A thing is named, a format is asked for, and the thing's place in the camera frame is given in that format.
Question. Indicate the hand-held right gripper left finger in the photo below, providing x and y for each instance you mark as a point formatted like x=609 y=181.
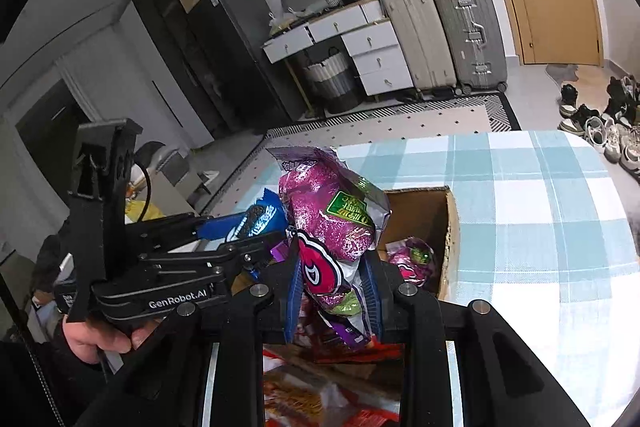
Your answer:
x=294 y=307

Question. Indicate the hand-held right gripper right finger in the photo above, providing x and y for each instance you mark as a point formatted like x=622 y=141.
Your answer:
x=372 y=302

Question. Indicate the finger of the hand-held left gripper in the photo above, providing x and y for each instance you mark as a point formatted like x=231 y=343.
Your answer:
x=235 y=252
x=170 y=229

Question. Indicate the blue cookie packet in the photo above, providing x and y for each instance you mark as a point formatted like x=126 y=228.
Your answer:
x=257 y=219

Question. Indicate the purple snack packet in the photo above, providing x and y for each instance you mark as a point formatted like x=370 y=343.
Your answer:
x=412 y=257
x=325 y=217

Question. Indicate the orange noodle snack packet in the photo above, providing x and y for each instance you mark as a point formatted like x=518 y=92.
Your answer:
x=300 y=402

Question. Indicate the brown cardboard box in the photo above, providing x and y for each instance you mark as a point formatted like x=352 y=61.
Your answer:
x=448 y=232

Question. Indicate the person's left forearm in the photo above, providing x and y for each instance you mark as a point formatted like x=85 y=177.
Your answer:
x=40 y=387

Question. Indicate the person's left hand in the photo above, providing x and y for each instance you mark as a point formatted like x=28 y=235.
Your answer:
x=85 y=337

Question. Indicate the yellow cloth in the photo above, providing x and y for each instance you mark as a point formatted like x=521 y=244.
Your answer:
x=139 y=209

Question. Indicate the patterned rug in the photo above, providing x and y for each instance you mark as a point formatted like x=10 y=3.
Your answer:
x=425 y=117

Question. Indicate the dark grey fridge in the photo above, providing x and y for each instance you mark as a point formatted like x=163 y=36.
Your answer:
x=235 y=47

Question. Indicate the grey white laundry basket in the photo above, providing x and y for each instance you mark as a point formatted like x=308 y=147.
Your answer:
x=330 y=77

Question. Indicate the tall black cabinet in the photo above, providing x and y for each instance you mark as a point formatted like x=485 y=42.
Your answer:
x=165 y=22

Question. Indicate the small pale plastic bag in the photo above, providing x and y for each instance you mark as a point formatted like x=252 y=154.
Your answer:
x=284 y=23

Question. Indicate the white dresser with drawers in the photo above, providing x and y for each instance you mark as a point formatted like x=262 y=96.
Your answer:
x=375 y=47

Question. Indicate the beige suitcase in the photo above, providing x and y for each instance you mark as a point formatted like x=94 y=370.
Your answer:
x=415 y=37

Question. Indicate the sneakers pile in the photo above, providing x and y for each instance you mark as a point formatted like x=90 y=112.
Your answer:
x=600 y=132

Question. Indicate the silver suitcase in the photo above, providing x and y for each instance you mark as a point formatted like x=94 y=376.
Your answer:
x=470 y=32

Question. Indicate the grey door mat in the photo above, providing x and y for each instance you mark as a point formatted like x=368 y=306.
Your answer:
x=567 y=72

